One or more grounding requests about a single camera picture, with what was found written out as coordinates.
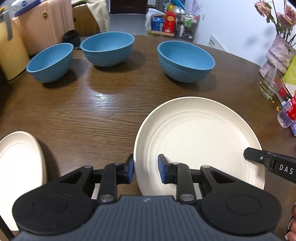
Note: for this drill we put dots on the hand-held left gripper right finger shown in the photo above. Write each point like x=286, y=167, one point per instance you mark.
x=161, y=169

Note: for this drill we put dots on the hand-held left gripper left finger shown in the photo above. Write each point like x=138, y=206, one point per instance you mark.
x=131, y=169

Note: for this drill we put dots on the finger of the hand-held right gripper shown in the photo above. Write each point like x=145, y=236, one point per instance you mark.
x=254, y=155

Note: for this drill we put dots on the cream round plate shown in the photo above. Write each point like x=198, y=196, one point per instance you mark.
x=198, y=129
x=18, y=166

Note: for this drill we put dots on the blue ribbed bowl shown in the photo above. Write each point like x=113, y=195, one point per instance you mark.
x=185, y=60
x=50, y=60
x=106, y=46

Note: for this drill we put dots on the person's right hand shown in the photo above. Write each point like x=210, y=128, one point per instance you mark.
x=292, y=229

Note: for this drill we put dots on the purple tissue pack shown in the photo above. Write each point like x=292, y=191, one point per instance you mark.
x=294, y=128

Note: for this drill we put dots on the water bottle with red label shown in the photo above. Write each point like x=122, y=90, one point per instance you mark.
x=289, y=111

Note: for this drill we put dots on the clear drinking glass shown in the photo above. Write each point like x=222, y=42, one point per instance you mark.
x=270, y=88

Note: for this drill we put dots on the flat red box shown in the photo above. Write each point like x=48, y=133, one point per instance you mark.
x=284, y=92

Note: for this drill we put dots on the green box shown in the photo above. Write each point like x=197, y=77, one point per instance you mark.
x=291, y=74

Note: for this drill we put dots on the pink textured vase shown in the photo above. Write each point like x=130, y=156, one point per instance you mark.
x=279, y=55

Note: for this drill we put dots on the white sign board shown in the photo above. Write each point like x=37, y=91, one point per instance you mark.
x=215, y=42

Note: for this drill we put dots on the cardboard box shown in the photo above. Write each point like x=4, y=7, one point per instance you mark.
x=161, y=33

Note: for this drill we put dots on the pink flowers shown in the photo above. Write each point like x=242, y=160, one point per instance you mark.
x=289, y=14

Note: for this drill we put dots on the shelf rack with bottles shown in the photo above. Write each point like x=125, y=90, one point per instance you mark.
x=187, y=25

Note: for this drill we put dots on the blue box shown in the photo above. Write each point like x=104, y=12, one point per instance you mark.
x=158, y=23

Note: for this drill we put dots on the tall red box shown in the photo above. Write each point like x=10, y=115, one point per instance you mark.
x=170, y=20

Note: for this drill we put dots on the white plastic bag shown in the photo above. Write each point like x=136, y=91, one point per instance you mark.
x=149, y=16

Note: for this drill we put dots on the brown chair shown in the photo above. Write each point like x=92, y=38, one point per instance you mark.
x=81, y=20

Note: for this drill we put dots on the beige cloth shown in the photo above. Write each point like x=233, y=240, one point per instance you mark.
x=99, y=14

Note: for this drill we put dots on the dark brown door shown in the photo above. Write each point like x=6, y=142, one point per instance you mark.
x=128, y=5

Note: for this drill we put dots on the pink ribbed suitcase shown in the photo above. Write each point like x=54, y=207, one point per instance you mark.
x=44, y=30

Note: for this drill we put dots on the white and blue tissue pack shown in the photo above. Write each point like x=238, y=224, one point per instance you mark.
x=25, y=5

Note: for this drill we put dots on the purple wall decoration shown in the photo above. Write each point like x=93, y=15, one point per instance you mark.
x=196, y=5

